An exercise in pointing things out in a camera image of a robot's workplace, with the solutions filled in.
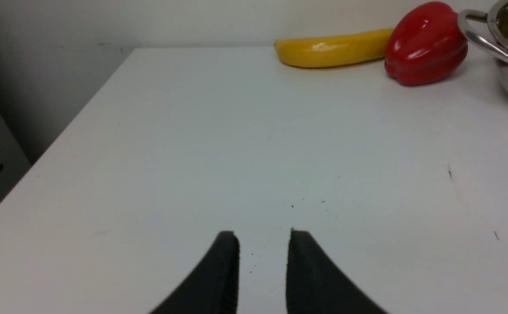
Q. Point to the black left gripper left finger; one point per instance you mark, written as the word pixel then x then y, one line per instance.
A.
pixel 212 287

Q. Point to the red bell pepper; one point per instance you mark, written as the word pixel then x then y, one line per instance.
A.
pixel 426 46

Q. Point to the stainless steel pot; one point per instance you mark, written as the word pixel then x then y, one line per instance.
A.
pixel 497 23

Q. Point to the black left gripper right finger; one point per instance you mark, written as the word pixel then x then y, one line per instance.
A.
pixel 315 285

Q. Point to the yellow banana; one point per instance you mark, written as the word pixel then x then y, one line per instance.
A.
pixel 333 51

